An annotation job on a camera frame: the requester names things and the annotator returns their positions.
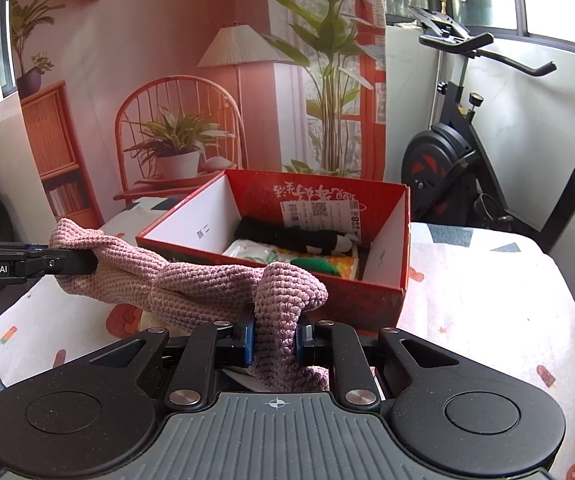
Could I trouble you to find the green soft item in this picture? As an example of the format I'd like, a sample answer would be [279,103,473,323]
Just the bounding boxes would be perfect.
[289,257,341,276]

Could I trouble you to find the white patterned tablecloth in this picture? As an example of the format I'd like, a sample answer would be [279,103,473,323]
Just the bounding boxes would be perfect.
[0,223,575,479]

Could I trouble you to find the black white plush toy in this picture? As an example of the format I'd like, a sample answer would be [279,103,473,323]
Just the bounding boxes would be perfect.
[234,217,358,256]

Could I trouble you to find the red cardboard box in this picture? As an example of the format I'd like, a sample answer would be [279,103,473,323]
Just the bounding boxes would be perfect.
[137,170,410,335]

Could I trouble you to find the black exercise bike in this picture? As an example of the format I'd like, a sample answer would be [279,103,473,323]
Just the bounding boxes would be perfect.
[401,6,575,252]

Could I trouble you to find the pink knitted cloth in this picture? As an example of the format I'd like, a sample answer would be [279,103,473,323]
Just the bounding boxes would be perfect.
[50,219,329,392]

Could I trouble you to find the orange floral oven mitt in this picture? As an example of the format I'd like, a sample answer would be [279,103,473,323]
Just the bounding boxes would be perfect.
[222,240,359,280]

